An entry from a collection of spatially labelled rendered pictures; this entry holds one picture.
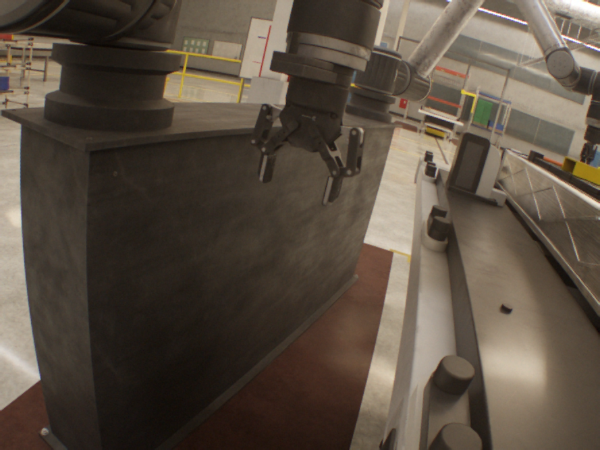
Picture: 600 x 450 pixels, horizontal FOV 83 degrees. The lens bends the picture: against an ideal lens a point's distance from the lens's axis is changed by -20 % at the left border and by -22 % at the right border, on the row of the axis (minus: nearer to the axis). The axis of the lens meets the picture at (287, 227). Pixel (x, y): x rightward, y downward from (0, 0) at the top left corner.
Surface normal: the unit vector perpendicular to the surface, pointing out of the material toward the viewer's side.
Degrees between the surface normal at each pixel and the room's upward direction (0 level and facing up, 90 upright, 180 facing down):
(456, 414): 0
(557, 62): 90
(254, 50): 90
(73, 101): 23
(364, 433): 0
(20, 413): 0
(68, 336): 90
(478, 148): 90
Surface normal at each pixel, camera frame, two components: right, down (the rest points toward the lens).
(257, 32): -0.19, 0.32
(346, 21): 0.12, 0.39
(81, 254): -0.47, 0.23
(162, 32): 0.91, 0.32
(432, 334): 0.21, -0.91
